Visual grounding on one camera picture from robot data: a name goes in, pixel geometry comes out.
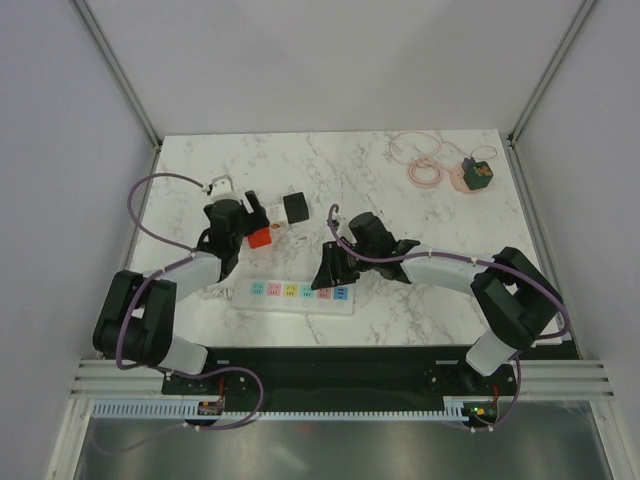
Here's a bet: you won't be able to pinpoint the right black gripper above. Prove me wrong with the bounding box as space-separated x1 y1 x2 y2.
311 240 377 290

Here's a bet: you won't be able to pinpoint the red cube plug adapter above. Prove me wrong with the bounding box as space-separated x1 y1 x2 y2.
247 228 272 249

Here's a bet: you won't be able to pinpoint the white cube plug tiger print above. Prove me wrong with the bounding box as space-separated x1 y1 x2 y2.
266 203 289 230

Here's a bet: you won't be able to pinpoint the white power strip coloured sockets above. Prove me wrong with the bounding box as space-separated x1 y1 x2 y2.
204 279 355 316

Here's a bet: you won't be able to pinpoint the black cube plug adapter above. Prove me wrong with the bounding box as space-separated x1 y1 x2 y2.
282 192 310 225

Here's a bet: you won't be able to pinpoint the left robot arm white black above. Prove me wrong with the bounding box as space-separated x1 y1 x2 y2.
92 190 270 393

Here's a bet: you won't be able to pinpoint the green cube plug adapter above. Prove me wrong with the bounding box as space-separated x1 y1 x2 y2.
461 157 494 191

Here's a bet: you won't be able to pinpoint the pink round disc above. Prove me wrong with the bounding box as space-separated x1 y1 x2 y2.
449 166 480 195

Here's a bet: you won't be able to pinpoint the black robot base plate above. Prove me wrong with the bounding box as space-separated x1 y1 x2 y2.
162 346 516 410

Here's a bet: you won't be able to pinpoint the pink coiled cable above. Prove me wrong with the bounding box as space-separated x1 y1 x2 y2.
384 130 498 188

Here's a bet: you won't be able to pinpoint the grey slotted cable duct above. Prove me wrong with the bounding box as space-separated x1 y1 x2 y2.
91 398 488 422

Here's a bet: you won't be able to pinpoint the left aluminium frame post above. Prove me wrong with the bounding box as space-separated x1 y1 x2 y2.
70 0 163 153

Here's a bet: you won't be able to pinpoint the aluminium frame post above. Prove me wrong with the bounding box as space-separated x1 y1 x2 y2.
506 0 600 148
70 0 163 153

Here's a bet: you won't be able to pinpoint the aluminium rail bar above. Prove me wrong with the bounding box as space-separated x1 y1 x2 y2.
70 360 614 401

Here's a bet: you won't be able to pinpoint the right aluminium frame post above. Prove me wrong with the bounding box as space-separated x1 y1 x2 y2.
506 0 600 148

